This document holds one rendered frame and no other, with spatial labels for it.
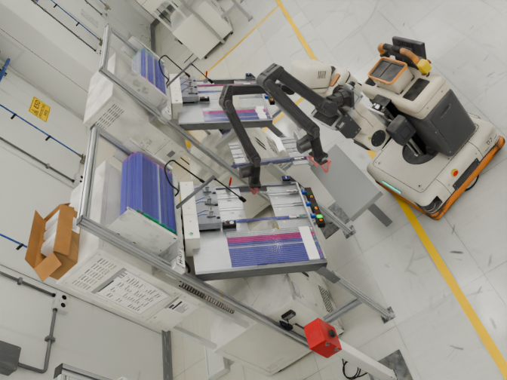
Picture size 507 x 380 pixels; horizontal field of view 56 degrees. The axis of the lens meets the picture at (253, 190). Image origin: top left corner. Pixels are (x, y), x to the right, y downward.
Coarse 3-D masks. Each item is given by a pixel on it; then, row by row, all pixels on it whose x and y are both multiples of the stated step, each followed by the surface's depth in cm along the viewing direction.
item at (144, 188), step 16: (128, 160) 269; (144, 160) 270; (128, 176) 257; (144, 176) 259; (160, 176) 272; (128, 192) 248; (144, 192) 249; (160, 192) 261; (144, 208) 239; (160, 208) 251; (160, 224) 242
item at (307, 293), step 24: (240, 288) 311; (264, 288) 296; (288, 288) 283; (312, 288) 310; (264, 312) 286; (312, 312) 289; (216, 336) 303; (240, 336) 292; (264, 336) 297; (240, 360) 310; (264, 360) 315; (288, 360) 321
